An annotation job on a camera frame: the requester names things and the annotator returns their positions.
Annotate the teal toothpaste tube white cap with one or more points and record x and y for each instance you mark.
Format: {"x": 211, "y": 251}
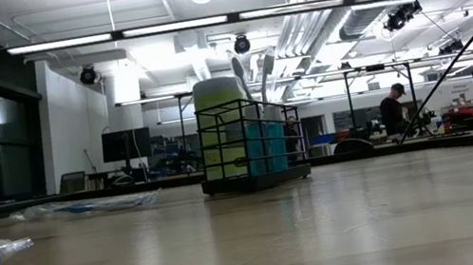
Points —
{"x": 278, "y": 149}
{"x": 258, "y": 153}

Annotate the green toothbrush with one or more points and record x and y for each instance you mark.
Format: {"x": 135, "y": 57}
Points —
{"x": 269, "y": 60}

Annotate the green canister with white lid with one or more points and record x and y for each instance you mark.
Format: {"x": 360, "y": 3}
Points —
{"x": 215, "y": 90}

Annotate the person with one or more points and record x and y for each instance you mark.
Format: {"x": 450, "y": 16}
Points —
{"x": 293, "y": 137}
{"x": 393, "y": 113}

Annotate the black ceiling spotlight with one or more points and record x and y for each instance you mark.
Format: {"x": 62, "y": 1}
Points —
{"x": 87, "y": 75}
{"x": 242, "y": 44}

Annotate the black computer monitor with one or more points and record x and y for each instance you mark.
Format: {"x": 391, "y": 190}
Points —
{"x": 123, "y": 145}

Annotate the black overhead beam with lights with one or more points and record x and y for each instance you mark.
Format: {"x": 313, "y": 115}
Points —
{"x": 231, "y": 17}

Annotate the black office chair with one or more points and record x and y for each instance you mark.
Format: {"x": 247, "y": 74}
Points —
{"x": 72, "y": 183}

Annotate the red object on desk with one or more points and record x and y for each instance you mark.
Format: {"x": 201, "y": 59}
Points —
{"x": 464, "y": 113}

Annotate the black aluminium table frame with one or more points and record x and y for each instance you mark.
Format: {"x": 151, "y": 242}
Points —
{"x": 388, "y": 149}

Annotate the black ceiling camera cluster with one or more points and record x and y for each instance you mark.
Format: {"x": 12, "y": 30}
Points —
{"x": 451, "y": 47}
{"x": 400, "y": 17}

